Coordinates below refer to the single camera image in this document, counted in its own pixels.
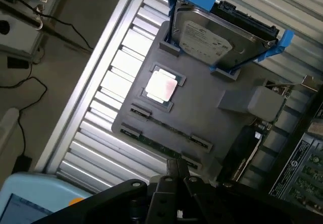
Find black cables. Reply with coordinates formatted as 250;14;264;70
0;0;94;56

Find green RAM stick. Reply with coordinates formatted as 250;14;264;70
131;105;211;149

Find black graphics card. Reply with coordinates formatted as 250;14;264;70
217;75;319;184

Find black open PC case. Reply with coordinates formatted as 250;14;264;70
267;82;323;224

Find grey plastic parts rack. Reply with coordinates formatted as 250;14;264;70
111;21;286;184

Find silver CPU chip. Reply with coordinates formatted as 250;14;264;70
146;69;179;105

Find white grey box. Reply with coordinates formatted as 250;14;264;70
0;9;44;60

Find black power adapter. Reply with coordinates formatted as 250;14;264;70
12;155;33;175

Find black floor cable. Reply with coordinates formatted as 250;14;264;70
0;57;48;159

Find light blue teach pendant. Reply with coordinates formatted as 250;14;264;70
0;172;94;224

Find silver hard disk drive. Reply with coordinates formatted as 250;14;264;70
173;1;281;67

